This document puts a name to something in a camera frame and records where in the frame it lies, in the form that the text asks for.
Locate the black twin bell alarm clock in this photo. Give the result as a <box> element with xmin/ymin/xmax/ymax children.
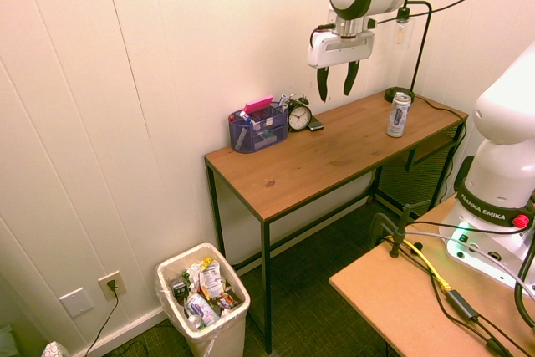
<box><xmin>287</xmin><ymin>92</ymin><xmax>314</xmax><ymax>133</ymax></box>

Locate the black table clamp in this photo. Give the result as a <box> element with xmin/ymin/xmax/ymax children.
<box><xmin>367</xmin><ymin>199</ymin><xmax>432</xmax><ymax>259</ymax></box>

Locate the black plugged power cord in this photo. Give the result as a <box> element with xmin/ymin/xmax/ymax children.
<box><xmin>83</xmin><ymin>279</ymin><xmax>123</xmax><ymax>357</ymax></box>

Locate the black trash item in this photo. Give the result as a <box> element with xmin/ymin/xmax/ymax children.
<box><xmin>171</xmin><ymin>278</ymin><xmax>190</xmax><ymax>303</ymax></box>

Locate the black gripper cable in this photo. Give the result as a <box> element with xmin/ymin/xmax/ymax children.
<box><xmin>309</xmin><ymin>0</ymin><xmax>517</xmax><ymax>50</ymax></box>

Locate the light brown robot table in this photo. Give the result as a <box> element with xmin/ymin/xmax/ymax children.
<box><xmin>329</xmin><ymin>193</ymin><xmax>535</xmax><ymax>357</ymax></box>

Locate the grey cable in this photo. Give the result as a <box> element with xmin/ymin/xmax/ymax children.
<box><xmin>402</xmin><ymin>228</ymin><xmax>535</xmax><ymax>288</ymax></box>

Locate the blue mesh desk organizer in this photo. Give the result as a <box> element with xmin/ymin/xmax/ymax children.
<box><xmin>227</xmin><ymin>101</ymin><xmax>290</xmax><ymax>155</ymax></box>

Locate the white blank wall plate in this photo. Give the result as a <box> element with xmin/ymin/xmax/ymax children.
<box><xmin>58</xmin><ymin>286</ymin><xmax>95</xmax><ymax>319</ymax></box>

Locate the white snack bag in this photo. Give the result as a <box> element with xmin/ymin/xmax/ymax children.
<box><xmin>197</xmin><ymin>257</ymin><xmax>223</xmax><ymax>300</ymax></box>

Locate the white blue drink can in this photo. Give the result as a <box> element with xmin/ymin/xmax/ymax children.
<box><xmin>385</xmin><ymin>91</ymin><xmax>412</xmax><ymax>139</ymax></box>

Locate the black cable on table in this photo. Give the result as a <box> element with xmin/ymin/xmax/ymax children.
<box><xmin>390</xmin><ymin>243</ymin><xmax>535</xmax><ymax>357</ymax></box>

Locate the patterned tissue box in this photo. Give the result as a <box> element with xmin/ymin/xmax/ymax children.
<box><xmin>41</xmin><ymin>340</ymin><xmax>73</xmax><ymax>357</ymax></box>

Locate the black lamp power cord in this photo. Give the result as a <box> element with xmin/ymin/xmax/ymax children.
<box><xmin>411</xmin><ymin>94</ymin><xmax>469</xmax><ymax>207</ymax></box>

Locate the beige wall outlet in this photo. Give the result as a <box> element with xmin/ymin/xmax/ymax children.
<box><xmin>97</xmin><ymin>269</ymin><xmax>128</xmax><ymax>302</ymax></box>

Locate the wooden desk with black frame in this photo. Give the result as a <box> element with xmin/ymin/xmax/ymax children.
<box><xmin>203</xmin><ymin>89</ymin><xmax>470</xmax><ymax>355</ymax></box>

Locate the pink sticky note pad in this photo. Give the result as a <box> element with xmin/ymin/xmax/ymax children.
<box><xmin>242</xmin><ymin>94</ymin><xmax>275</xmax><ymax>115</ymax></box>

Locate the cable adapter box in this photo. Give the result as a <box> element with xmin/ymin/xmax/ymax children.
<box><xmin>444</xmin><ymin>288</ymin><xmax>480</xmax><ymax>322</ymax></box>

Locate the black desk lamp with bulb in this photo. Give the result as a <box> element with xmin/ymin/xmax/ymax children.
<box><xmin>384</xmin><ymin>0</ymin><xmax>434</xmax><ymax>104</ymax></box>

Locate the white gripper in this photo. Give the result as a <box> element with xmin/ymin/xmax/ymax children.
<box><xmin>307</xmin><ymin>18</ymin><xmax>377</xmax><ymax>104</ymax></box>

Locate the beige plastic trash bin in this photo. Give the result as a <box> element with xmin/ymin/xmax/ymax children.
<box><xmin>155</xmin><ymin>242</ymin><xmax>252</xmax><ymax>357</ymax></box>

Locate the yellow network cable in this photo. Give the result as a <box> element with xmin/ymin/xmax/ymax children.
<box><xmin>383</xmin><ymin>237</ymin><xmax>455</xmax><ymax>293</ymax></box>

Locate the crushed white blue can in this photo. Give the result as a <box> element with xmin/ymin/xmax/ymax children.
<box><xmin>184</xmin><ymin>292</ymin><xmax>220</xmax><ymax>328</ymax></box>

